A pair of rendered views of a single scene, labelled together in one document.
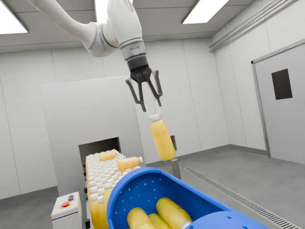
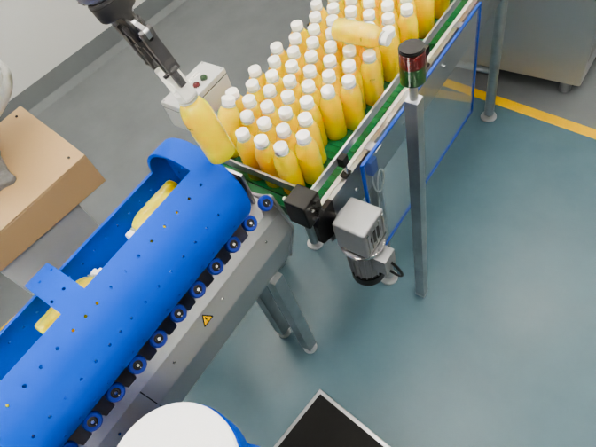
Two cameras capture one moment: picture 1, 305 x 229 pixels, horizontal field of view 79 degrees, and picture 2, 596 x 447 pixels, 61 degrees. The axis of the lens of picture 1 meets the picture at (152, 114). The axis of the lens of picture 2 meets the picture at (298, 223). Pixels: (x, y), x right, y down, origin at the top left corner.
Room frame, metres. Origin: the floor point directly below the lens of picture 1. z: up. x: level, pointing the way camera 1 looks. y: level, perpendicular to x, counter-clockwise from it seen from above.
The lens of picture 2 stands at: (0.58, -0.87, 2.02)
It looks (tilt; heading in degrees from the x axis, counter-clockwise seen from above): 53 degrees down; 73
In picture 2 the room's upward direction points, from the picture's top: 21 degrees counter-clockwise
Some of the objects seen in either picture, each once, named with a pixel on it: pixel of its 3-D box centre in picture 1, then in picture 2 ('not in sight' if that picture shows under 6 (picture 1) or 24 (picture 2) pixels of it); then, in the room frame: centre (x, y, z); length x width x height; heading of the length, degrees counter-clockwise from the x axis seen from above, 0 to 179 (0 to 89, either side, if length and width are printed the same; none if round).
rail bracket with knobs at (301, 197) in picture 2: not in sight; (303, 207); (0.87, -0.06, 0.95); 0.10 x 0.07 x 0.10; 111
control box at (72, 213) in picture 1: (68, 212); (198, 96); (0.84, 0.45, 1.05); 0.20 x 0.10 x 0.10; 21
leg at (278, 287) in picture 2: not in sight; (294, 317); (0.72, 0.02, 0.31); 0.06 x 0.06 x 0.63; 21
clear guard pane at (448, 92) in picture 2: not in sight; (427, 133); (1.44, 0.08, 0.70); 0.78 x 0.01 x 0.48; 21
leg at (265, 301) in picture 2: not in sight; (265, 300); (0.67, 0.15, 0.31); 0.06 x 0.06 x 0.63; 21
